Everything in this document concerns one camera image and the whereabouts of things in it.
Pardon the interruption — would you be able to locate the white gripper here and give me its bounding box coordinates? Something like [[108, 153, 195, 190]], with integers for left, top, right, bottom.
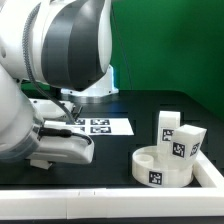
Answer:
[[29, 106, 94, 164]]

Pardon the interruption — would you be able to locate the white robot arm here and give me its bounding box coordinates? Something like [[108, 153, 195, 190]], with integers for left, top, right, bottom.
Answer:
[[0, 0, 112, 164]]

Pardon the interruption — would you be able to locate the white marker sheet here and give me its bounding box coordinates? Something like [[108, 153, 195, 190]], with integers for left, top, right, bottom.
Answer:
[[45, 118, 134, 136]]

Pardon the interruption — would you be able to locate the white L-shaped fence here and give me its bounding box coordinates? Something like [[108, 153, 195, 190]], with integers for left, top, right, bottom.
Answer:
[[0, 153, 224, 220]]

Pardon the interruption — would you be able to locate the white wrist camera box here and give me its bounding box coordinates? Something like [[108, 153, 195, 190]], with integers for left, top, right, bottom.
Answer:
[[30, 98, 67, 120]]

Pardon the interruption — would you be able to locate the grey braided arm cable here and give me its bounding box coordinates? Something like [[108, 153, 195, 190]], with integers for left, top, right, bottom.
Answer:
[[21, 3, 94, 146]]

